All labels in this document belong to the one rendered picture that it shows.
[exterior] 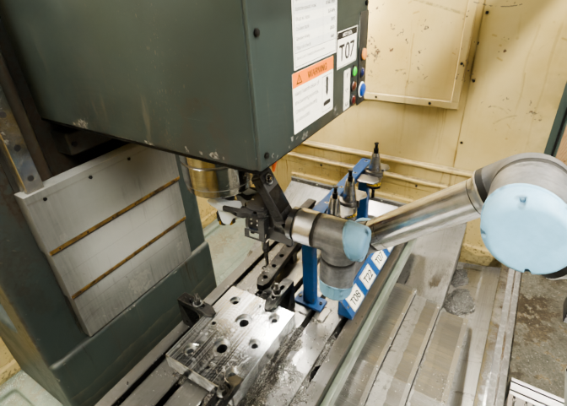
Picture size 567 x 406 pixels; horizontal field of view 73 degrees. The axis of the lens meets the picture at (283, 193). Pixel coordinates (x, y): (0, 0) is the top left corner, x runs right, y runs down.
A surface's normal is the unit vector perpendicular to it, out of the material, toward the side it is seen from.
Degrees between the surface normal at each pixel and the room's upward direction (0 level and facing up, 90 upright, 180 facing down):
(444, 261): 24
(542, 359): 0
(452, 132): 90
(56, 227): 91
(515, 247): 86
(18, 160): 90
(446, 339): 8
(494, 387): 0
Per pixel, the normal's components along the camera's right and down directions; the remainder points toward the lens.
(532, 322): -0.05, -0.86
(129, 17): -0.53, 0.46
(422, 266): -0.26, -0.60
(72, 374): 0.85, 0.23
